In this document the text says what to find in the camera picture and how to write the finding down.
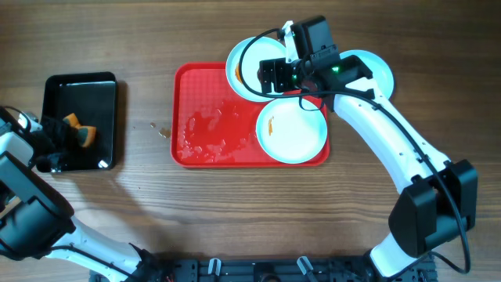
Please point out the orange green sponge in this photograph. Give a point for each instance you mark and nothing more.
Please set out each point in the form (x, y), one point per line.
(85, 135)

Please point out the light blue plate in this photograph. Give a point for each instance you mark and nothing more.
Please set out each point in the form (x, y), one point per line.
(291, 131)
(263, 49)
(382, 73)

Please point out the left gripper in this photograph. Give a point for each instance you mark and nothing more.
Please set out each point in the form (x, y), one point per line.
(63, 135)

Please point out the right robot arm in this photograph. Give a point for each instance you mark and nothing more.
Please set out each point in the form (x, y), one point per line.
(437, 198)

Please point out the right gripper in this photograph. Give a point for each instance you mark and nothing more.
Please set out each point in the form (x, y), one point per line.
(266, 75)

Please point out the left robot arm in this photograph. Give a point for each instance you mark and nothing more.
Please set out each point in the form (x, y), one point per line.
(38, 222)

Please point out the red plastic tray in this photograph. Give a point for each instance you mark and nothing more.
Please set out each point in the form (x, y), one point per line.
(213, 127)

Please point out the black water basin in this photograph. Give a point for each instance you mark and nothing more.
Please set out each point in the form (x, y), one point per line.
(93, 99)

